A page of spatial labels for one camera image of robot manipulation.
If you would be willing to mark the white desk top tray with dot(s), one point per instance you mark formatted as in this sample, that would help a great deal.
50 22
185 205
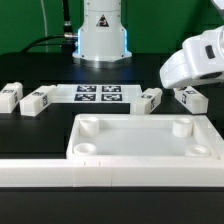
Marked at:
169 136

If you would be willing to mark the white base marker plate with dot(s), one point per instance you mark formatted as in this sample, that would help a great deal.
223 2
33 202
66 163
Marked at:
93 93

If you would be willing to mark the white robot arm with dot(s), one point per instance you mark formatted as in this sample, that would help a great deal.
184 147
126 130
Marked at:
102 42

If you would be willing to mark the white L-shaped obstacle fence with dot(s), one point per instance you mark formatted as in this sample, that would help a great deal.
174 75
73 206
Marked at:
101 171

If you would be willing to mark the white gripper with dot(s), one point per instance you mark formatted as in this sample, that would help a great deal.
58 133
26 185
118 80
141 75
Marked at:
199 62

